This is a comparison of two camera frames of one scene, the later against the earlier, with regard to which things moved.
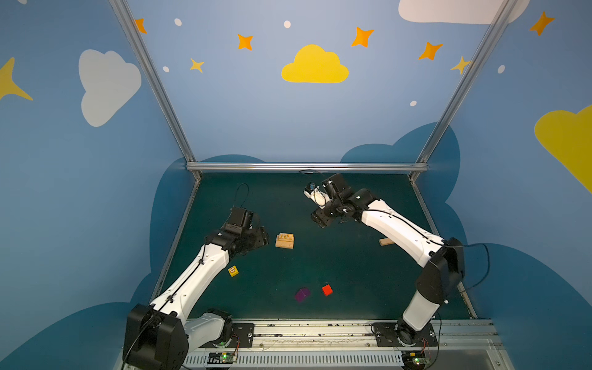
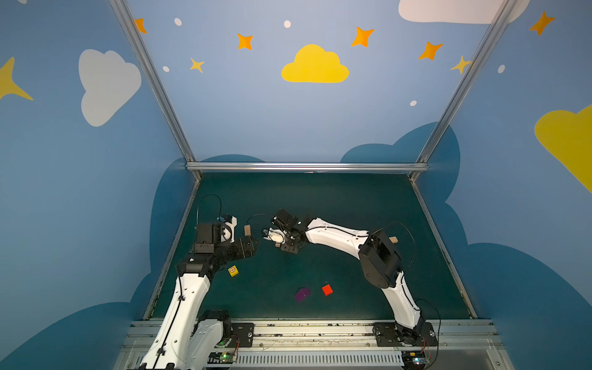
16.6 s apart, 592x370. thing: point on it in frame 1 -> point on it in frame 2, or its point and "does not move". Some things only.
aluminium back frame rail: x=309 y=167 does not move
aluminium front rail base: x=459 y=344 does not move
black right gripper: x=321 y=216 -> x=287 y=233
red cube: x=327 y=290 does not move
